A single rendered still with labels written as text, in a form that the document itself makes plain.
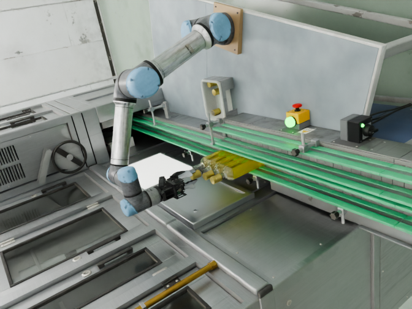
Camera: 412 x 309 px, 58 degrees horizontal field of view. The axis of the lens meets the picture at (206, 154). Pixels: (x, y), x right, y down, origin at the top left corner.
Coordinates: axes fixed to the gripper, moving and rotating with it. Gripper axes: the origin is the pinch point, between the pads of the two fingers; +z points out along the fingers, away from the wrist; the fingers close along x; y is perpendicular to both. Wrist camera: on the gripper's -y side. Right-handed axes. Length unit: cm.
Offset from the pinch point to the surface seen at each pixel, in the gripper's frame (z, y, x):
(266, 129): 31.0, 18.0, 15.2
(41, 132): -40, -100, 18
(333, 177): 24, 58, 6
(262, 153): 25.0, 20.4, 6.2
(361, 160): 28, 67, 13
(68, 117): -23, -98, 23
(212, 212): -2.7, 15.3, -12.0
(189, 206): -6.2, 1.9, -12.4
